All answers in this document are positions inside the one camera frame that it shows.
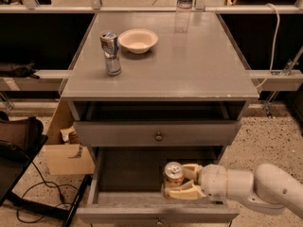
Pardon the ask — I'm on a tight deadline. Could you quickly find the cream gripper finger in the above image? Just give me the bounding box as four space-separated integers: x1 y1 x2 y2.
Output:
183 164 203 182
164 180 206 201

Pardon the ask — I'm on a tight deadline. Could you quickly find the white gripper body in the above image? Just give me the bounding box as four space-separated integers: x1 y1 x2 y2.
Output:
198 165 227 201

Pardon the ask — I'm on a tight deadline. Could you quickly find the orange soda can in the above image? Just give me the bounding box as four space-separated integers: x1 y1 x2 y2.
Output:
163 162 185 188

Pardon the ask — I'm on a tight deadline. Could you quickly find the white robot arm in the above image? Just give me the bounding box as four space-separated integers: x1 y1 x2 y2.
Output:
163 162 303 218

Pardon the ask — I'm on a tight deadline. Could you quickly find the grey open middle drawer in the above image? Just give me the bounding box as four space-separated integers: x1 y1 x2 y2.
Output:
77 147 239 224

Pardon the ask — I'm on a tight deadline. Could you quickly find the grey top drawer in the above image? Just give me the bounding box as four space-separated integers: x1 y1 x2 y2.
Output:
74 121 241 147

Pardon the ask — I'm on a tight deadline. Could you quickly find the grey drawer cabinet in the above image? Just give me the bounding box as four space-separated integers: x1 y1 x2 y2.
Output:
58 10 260 227

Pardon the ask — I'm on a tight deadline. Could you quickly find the silver blue energy drink can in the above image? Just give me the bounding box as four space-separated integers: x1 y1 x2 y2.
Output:
99 30 121 76

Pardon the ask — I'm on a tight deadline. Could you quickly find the cardboard box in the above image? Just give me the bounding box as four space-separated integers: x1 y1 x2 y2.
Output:
45 100 95 175

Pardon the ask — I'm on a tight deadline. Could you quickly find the white paper bowl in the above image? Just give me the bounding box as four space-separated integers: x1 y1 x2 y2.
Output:
118 28 158 54

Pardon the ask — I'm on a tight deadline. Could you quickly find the black chair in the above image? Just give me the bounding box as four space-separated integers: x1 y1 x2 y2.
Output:
0 111 91 227

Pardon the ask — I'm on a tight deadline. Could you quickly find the clear plastic water bottle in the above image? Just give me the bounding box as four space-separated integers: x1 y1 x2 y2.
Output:
174 0 193 33

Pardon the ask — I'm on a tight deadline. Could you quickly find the black floor cable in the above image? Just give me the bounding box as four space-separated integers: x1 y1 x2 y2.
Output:
16 161 80 224

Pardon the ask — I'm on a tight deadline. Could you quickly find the white cable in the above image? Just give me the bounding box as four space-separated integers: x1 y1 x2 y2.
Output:
255 3 281 90

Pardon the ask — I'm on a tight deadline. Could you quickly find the dark cloth on rail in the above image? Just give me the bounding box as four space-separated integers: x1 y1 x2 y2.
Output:
0 61 40 79

